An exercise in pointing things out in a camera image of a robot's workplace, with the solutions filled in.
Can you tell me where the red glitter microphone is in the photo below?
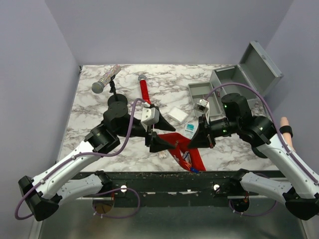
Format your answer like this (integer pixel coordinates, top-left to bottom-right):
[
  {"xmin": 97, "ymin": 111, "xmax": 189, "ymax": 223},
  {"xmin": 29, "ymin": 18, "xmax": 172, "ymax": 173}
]
[{"xmin": 138, "ymin": 75, "xmax": 151, "ymax": 104}]

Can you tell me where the white gauze pack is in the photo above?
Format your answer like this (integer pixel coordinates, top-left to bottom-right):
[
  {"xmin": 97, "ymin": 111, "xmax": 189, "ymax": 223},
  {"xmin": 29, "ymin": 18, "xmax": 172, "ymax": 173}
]
[{"xmin": 167, "ymin": 107, "xmax": 188, "ymax": 124}]

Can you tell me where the red first aid pouch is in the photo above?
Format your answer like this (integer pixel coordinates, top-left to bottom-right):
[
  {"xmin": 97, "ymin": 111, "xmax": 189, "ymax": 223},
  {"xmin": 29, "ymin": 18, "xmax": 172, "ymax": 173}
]
[{"xmin": 159, "ymin": 132, "xmax": 206, "ymax": 172}]

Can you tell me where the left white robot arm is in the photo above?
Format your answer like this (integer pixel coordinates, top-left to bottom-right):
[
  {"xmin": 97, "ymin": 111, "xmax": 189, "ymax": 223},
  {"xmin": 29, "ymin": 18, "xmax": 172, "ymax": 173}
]
[{"xmin": 14, "ymin": 97, "xmax": 175, "ymax": 222}]

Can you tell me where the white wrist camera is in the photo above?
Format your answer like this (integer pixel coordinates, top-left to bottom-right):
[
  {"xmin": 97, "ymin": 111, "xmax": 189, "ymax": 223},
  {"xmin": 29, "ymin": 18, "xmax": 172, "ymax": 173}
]
[
  {"xmin": 193, "ymin": 99, "xmax": 209, "ymax": 113},
  {"xmin": 141, "ymin": 107, "xmax": 160, "ymax": 128}
]

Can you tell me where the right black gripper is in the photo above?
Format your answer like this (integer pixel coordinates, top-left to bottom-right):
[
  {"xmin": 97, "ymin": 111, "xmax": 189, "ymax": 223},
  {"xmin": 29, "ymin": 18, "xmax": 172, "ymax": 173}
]
[{"xmin": 187, "ymin": 114, "xmax": 240, "ymax": 148}]

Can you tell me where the grey plastic tray insert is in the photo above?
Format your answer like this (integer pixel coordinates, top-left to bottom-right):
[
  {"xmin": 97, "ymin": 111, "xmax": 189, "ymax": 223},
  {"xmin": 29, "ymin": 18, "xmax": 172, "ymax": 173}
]
[{"xmin": 188, "ymin": 82, "xmax": 222, "ymax": 118}]

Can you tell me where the grey metal case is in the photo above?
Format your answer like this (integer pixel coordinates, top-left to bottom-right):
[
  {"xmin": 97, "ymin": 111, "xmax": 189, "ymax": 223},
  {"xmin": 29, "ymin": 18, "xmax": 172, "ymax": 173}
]
[{"xmin": 210, "ymin": 41, "xmax": 284, "ymax": 97}]

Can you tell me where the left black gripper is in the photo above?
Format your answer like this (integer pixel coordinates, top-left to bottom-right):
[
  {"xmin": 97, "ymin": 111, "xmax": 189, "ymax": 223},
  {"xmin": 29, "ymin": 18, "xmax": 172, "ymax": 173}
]
[{"xmin": 115, "ymin": 110, "xmax": 176, "ymax": 153}]

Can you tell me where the black mounting rail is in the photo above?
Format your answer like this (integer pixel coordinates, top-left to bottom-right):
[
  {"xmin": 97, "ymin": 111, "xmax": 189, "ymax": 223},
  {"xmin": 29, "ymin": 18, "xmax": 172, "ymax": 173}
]
[{"xmin": 51, "ymin": 170, "xmax": 291, "ymax": 207}]

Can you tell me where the cotton swab pack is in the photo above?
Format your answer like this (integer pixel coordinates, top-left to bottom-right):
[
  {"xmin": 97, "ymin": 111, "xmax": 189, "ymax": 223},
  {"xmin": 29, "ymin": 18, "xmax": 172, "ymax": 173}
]
[{"xmin": 158, "ymin": 151, "xmax": 168, "ymax": 159}]

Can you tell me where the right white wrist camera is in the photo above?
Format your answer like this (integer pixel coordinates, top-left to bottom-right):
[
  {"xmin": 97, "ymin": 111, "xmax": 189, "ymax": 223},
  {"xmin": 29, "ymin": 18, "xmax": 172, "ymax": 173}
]
[{"xmin": 193, "ymin": 99, "xmax": 209, "ymax": 113}]

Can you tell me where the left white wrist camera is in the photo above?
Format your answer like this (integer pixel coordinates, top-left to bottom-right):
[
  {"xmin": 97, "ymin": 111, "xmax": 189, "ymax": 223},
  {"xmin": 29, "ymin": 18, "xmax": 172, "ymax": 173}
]
[{"xmin": 141, "ymin": 107, "xmax": 160, "ymax": 128}]

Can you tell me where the silver glitter microphone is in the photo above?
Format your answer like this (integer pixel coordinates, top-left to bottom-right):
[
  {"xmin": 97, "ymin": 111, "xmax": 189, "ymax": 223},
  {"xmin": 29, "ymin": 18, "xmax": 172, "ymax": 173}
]
[{"xmin": 91, "ymin": 65, "xmax": 122, "ymax": 94}]

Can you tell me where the teal gauze dressing packet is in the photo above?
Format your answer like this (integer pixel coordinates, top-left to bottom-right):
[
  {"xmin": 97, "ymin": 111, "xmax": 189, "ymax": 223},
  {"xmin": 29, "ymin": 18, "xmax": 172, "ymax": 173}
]
[{"xmin": 183, "ymin": 122, "xmax": 198, "ymax": 139}]

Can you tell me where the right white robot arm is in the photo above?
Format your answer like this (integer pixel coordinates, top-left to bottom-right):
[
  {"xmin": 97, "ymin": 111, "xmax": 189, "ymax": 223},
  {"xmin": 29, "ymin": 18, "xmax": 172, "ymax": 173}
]
[{"xmin": 188, "ymin": 93, "xmax": 319, "ymax": 221}]

